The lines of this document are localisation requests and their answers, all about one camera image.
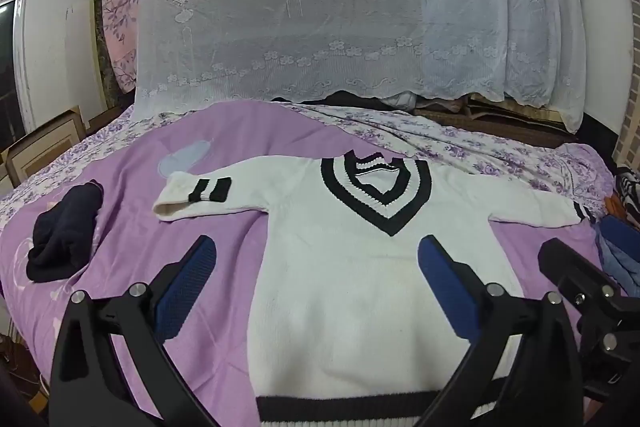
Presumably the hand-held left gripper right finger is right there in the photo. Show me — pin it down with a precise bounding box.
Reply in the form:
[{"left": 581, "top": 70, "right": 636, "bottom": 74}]
[{"left": 417, "top": 234, "right": 586, "bottom": 427}]

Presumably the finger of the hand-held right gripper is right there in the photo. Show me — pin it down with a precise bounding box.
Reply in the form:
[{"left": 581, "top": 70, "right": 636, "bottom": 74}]
[{"left": 539, "top": 238, "right": 640, "bottom": 358}]

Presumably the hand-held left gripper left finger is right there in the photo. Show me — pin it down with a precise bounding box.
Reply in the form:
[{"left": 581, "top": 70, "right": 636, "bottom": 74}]
[{"left": 48, "top": 234, "right": 218, "bottom": 427}]

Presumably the white black-striped sweater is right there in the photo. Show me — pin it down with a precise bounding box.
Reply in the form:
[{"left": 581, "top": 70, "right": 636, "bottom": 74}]
[{"left": 152, "top": 150, "right": 593, "bottom": 427}]

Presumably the blue cloth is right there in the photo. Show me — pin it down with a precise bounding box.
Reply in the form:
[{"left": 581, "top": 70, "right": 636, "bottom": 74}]
[{"left": 595, "top": 214, "right": 640, "bottom": 298}]

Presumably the purple blanket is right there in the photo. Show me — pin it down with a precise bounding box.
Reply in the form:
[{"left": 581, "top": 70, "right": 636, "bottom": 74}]
[{"left": 0, "top": 101, "right": 616, "bottom": 427}]

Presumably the black white striped cloth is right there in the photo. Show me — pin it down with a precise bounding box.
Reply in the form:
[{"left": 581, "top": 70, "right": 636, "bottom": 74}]
[{"left": 614, "top": 167, "right": 640, "bottom": 228}]

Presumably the dark navy folded garment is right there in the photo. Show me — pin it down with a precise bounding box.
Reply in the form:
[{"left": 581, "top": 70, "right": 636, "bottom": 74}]
[{"left": 26, "top": 180, "right": 105, "bottom": 284}]

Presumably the purple floral bed sheet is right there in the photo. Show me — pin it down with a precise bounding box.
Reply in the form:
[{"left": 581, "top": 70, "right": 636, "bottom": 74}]
[{"left": 0, "top": 99, "right": 618, "bottom": 228}]

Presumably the brown folded mat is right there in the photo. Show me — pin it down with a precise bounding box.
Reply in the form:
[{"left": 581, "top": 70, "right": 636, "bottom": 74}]
[{"left": 415, "top": 94, "right": 583, "bottom": 142}]

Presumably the dark cloth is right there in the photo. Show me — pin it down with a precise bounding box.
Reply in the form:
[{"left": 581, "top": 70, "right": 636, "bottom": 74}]
[{"left": 272, "top": 91, "right": 416, "bottom": 114}]

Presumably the green patterned panel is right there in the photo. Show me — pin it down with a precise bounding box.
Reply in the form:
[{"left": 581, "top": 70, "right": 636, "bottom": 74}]
[{"left": 90, "top": 0, "right": 123, "bottom": 112}]

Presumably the pink floral cloth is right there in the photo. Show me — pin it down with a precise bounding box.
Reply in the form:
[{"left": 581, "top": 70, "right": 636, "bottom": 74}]
[{"left": 101, "top": 0, "right": 146, "bottom": 95}]

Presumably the sliding glass window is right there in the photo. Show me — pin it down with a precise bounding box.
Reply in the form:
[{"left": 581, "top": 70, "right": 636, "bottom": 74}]
[{"left": 0, "top": 0, "right": 33, "bottom": 138}]

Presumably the white lace cover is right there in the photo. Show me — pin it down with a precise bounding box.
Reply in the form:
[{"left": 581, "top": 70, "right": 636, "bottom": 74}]
[{"left": 132, "top": 0, "right": 588, "bottom": 132}]

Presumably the wooden picture frame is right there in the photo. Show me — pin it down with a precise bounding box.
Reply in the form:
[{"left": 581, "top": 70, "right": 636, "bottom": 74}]
[{"left": 7, "top": 106, "right": 88, "bottom": 185}]

